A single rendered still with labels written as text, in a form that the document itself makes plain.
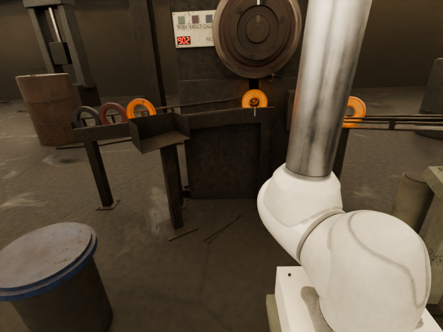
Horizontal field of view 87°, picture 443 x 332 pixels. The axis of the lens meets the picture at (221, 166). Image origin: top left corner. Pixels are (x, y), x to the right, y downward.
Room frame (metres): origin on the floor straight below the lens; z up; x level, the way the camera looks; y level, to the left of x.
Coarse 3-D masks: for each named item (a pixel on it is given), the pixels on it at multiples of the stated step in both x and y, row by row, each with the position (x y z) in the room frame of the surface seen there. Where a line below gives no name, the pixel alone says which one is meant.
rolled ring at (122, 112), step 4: (104, 104) 1.52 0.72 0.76; (108, 104) 1.51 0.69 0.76; (112, 104) 1.51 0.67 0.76; (116, 104) 1.52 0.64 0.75; (100, 108) 1.52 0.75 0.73; (104, 108) 1.52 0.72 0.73; (108, 108) 1.52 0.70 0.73; (112, 108) 1.51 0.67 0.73; (116, 108) 1.51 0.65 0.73; (120, 108) 1.51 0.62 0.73; (100, 112) 1.52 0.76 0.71; (104, 112) 1.52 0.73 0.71; (120, 112) 1.51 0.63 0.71; (124, 112) 1.51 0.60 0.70; (100, 116) 1.52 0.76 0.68; (104, 116) 1.53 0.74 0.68; (124, 116) 1.50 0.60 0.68; (100, 120) 1.52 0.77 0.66; (104, 120) 1.52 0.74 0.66; (124, 120) 1.50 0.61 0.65; (104, 124) 1.52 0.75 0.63
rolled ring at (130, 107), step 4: (136, 100) 1.51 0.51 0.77; (140, 100) 1.51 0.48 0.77; (144, 100) 1.51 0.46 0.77; (132, 104) 1.51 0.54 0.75; (136, 104) 1.51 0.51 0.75; (140, 104) 1.51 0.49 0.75; (144, 104) 1.50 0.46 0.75; (148, 104) 1.50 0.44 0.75; (128, 108) 1.51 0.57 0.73; (132, 108) 1.51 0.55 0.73; (148, 108) 1.50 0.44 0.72; (152, 108) 1.50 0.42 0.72; (128, 112) 1.52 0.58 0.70; (132, 112) 1.53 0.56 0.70; (152, 112) 1.50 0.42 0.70; (128, 116) 1.52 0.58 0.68; (132, 116) 1.52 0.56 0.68
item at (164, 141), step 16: (144, 128) 1.29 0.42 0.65; (160, 128) 1.33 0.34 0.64; (176, 128) 1.37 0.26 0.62; (144, 144) 1.19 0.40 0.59; (160, 144) 1.17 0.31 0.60; (176, 176) 1.23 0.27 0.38; (176, 192) 1.22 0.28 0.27; (176, 208) 1.21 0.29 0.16; (160, 224) 1.26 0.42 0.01; (176, 224) 1.21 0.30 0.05; (192, 224) 1.25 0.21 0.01
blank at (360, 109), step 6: (348, 102) 1.25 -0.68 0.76; (354, 102) 1.23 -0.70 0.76; (360, 102) 1.21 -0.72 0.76; (354, 108) 1.23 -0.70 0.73; (360, 108) 1.21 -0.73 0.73; (354, 114) 1.23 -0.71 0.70; (360, 114) 1.20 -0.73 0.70; (348, 120) 1.24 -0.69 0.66; (354, 120) 1.22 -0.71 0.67; (360, 120) 1.20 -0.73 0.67
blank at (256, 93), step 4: (248, 92) 1.45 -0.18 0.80; (252, 92) 1.45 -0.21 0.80; (256, 92) 1.45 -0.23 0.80; (260, 92) 1.45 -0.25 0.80; (244, 96) 1.46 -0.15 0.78; (248, 96) 1.45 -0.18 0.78; (252, 96) 1.45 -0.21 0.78; (256, 96) 1.45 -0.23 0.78; (260, 96) 1.45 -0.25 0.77; (264, 96) 1.44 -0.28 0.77; (244, 100) 1.45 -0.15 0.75; (248, 100) 1.45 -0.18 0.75; (260, 100) 1.45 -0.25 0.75; (264, 100) 1.44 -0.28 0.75; (244, 104) 1.45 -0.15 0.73; (248, 104) 1.45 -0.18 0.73; (260, 104) 1.45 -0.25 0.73; (264, 104) 1.44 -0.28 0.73
